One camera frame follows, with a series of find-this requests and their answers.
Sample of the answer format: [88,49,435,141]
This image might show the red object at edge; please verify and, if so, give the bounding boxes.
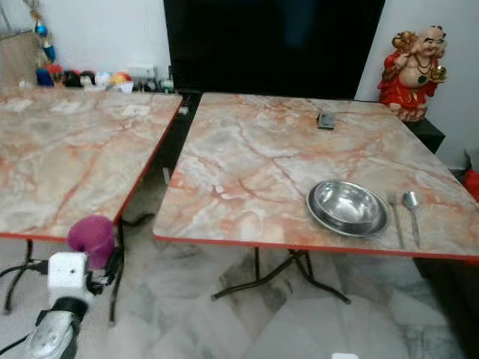
[463,169,479,201]

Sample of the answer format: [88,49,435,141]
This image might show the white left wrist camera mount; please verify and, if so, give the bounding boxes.
[47,252,93,303]

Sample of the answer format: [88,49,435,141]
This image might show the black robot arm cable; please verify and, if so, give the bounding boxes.
[0,258,50,356]

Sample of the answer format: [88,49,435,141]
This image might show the orange yellow small figurine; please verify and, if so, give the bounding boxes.
[112,71,132,92]

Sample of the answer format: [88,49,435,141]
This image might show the hanging ornament with blue balls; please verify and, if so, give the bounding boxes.
[24,0,58,63]

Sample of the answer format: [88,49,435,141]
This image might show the white power strip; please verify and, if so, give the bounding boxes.
[129,66,158,82]

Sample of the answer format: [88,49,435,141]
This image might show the red laughing Buddha statue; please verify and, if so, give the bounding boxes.
[378,25,448,122]

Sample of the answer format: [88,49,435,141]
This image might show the marble folding table bare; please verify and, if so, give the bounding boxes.
[0,88,185,324]

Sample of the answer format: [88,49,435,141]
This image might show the blue small figurine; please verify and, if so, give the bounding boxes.
[36,68,55,88]

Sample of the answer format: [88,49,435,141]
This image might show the red black small figurine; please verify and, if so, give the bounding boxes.
[62,69,82,88]

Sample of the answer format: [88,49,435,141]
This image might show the marble folding table with dishes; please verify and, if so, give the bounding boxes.
[153,91,479,304]

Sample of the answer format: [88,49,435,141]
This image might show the black television stand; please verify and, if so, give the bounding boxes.
[408,116,446,155]

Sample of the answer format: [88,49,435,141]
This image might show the steel spoon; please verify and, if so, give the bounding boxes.
[402,191,422,249]

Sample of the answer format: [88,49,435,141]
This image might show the black television screen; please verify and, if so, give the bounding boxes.
[163,0,386,94]

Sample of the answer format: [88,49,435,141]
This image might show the purple plastic cup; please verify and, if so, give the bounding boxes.
[67,215,118,271]

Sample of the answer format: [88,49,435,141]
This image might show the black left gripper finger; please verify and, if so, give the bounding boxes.
[108,224,123,279]

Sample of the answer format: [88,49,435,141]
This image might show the stainless steel bowl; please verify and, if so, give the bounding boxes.
[306,179,391,238]

